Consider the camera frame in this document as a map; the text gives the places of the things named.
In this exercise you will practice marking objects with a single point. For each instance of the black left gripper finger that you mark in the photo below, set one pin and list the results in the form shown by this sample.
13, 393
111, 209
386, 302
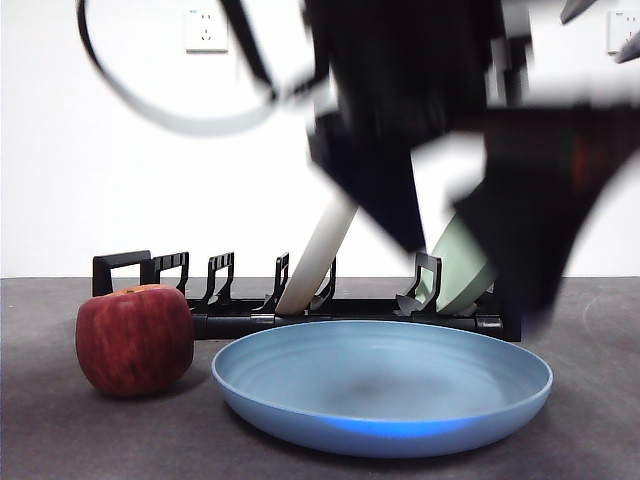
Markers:
375, 190

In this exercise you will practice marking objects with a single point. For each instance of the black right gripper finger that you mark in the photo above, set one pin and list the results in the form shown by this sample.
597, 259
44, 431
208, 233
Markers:
540, 200

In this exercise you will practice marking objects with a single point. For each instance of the blue plate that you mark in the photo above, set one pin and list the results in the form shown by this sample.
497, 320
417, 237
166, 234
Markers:
380, 390

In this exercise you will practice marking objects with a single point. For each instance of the red apple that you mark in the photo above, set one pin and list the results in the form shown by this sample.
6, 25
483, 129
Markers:
135, 340

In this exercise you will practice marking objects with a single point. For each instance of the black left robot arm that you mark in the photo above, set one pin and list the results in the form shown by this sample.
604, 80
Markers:
400, 60

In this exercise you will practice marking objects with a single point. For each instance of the cream white plate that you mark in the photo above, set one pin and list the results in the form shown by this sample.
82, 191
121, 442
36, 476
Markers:
315, 260

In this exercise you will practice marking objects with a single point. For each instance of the pale green plate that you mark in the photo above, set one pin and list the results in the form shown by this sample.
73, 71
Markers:
460, 275

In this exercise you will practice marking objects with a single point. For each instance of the black plate rack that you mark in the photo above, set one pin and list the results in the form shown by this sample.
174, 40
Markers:
225, 320

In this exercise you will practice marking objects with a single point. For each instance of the white wall socket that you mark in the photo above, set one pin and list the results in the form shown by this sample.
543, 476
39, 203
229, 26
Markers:
207, 30
622, 27

